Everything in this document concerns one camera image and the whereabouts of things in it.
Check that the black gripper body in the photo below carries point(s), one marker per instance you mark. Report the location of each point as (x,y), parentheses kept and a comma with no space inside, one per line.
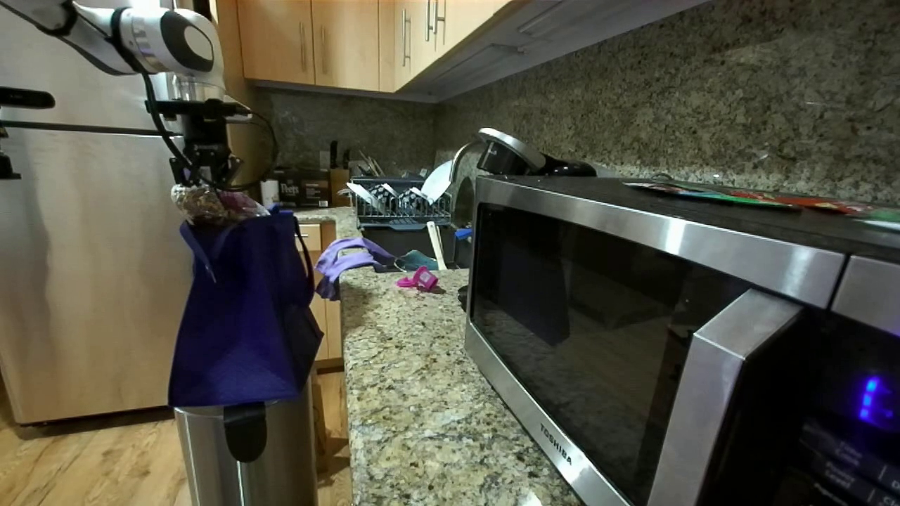
(207,140)

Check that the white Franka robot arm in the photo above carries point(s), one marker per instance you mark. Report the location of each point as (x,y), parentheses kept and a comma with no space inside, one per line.
(150,37)

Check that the blue fabric tote bag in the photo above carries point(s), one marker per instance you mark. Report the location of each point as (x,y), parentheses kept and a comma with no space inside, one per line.
(243,319)

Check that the white cup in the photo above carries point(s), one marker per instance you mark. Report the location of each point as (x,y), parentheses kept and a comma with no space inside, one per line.
(270,192)

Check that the wooden knife block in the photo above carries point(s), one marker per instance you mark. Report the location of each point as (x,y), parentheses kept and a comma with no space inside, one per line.
(339,184)

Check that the purple rubber glove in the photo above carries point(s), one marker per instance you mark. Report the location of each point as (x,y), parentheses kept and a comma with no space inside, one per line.
(342,256)

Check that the stainless steel refrigerator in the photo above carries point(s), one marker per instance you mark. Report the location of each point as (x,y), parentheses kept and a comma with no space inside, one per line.
(86,283)

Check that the light wood upper cabinets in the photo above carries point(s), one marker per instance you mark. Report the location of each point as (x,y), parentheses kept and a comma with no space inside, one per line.
(356,37)

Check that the light wood lower cabinet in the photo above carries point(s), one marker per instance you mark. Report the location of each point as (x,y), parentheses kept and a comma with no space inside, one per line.
(330,328)

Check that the black drain tray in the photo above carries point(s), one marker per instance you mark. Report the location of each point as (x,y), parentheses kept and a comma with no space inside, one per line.
(411,239)

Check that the teal plate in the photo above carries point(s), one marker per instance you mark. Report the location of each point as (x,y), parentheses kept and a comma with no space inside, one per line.
(416,259)

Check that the white plate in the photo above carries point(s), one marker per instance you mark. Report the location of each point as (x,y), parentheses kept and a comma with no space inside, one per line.
(437,184)

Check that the small pink plastic item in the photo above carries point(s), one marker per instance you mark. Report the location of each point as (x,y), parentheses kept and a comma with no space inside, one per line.
(419,279)

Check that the stainless steel trash can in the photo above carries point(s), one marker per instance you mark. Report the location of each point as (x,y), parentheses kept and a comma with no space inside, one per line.
(281,459)

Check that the stainless steel microwave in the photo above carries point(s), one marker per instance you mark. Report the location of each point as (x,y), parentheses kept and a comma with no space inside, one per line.
(599,310)

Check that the colourful papers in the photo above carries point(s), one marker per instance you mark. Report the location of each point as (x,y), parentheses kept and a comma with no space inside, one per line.
(748,197)

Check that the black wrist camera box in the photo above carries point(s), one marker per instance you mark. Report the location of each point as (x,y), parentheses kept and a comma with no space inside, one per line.
(198,107)

